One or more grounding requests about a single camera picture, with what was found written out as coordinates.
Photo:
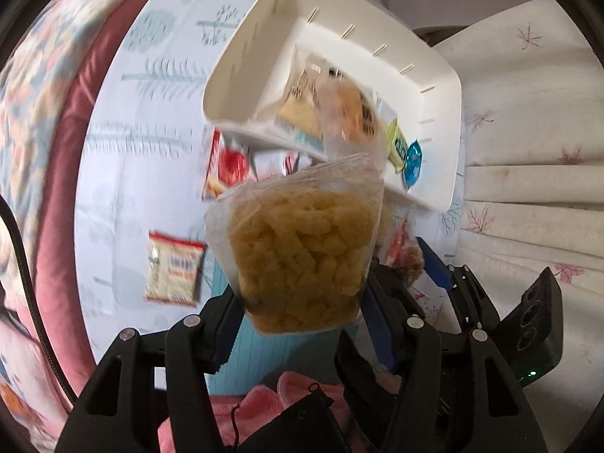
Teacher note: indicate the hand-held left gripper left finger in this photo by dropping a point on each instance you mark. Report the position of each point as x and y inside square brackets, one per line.
[225, 339]

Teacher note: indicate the pink bed sheet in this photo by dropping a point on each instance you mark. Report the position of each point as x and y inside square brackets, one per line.
[71, 160]

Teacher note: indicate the leaf print white curtain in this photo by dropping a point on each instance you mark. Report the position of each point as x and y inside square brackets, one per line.
[528, 174]

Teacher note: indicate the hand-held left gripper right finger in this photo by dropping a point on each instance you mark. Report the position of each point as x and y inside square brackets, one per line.
[380, 335]

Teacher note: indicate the clear nut packet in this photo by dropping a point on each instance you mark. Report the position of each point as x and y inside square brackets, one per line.
[411, 266]

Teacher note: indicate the large clear bag yellow puffs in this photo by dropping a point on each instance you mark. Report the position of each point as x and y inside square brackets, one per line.
[292, 255]

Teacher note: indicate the large toast bread packet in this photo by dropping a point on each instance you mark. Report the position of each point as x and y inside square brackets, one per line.
[297, 106]

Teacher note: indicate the white plastic storage box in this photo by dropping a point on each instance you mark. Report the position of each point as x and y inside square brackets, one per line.
[339, 56]

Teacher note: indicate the tree print tablecloth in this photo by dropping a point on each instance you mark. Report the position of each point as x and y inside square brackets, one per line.
[141, 160]

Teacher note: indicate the green gold snack packet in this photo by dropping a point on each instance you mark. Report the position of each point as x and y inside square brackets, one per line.
[397, 147]

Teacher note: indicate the blue snack packet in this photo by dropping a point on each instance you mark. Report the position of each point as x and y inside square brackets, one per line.
[413, 161]

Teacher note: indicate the pink fleece garment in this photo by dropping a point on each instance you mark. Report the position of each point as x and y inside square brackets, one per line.
[264, 398]

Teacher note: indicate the white red print snack packet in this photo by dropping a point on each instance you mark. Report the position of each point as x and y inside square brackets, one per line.
[278, 160]

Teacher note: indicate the floral blanket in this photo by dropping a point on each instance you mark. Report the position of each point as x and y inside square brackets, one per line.
[42, 80]

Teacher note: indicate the egg yolk biscuit packet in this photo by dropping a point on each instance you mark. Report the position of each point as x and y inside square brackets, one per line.
[350, 108]

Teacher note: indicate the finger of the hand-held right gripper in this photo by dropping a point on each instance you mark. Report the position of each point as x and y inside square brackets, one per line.
[436, 266]
[472, 297]

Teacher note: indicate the small red edged white packet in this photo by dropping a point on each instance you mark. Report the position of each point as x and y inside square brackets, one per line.
[172, 269]

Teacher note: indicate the black garment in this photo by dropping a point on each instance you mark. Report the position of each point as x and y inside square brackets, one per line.
[302, 427]

